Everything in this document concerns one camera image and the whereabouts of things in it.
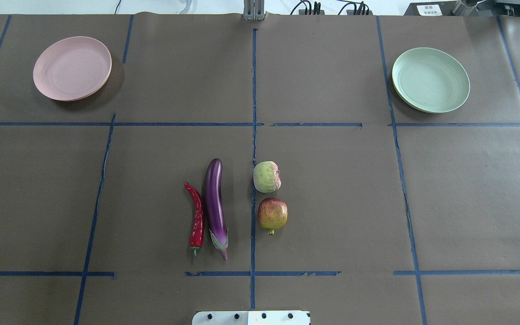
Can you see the red chili pepper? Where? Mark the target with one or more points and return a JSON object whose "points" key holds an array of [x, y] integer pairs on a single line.
{"points": [[196, 239]]}

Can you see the aluminium frame post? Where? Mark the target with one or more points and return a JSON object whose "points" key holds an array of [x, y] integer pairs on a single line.
{"points": [[254, 10]]}

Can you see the green pink guava fruit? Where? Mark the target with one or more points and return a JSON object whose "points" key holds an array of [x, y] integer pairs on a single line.
{"points": [[266, 177]]}

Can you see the purple eggplant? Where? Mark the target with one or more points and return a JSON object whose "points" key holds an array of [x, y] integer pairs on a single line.
{"points": [[214, 207]]}

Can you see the grey device with label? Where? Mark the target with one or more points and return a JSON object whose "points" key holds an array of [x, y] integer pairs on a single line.
{"points": [[431, 8]]}

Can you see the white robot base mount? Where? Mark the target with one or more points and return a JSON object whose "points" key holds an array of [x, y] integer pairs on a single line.
{"points": [[270, 317]]}

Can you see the pink plate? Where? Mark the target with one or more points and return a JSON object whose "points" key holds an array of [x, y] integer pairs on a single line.
{"points": [[72, 69]]}

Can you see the red yellow pomegranate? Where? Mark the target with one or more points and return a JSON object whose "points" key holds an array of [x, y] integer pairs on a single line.
{"points": [[272, 214]]}

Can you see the green plate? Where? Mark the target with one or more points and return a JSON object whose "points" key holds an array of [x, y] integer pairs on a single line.
{"points": [[430, 80]]}

